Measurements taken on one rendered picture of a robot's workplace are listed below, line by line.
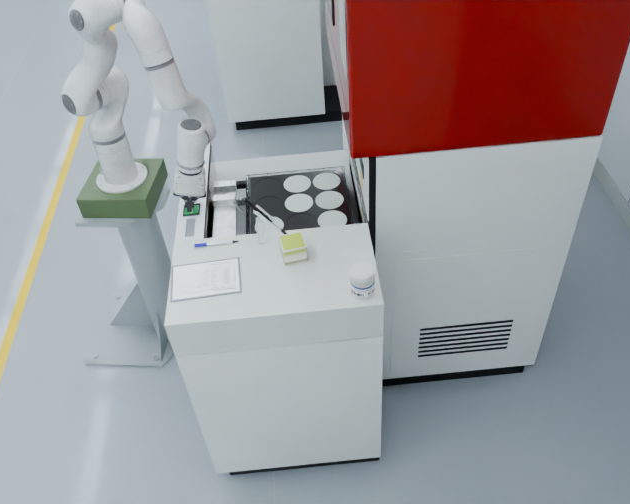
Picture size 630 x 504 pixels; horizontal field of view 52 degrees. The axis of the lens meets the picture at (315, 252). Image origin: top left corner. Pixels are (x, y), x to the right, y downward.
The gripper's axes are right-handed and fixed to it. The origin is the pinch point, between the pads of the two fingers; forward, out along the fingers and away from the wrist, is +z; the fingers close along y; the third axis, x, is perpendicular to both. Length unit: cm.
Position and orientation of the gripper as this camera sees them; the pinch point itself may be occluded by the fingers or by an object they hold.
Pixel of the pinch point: (189, 204)
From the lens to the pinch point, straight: 220.9
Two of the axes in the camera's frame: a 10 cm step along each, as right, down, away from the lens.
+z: -1.5, 7.2, 6.8
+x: 0.8, 6.9, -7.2
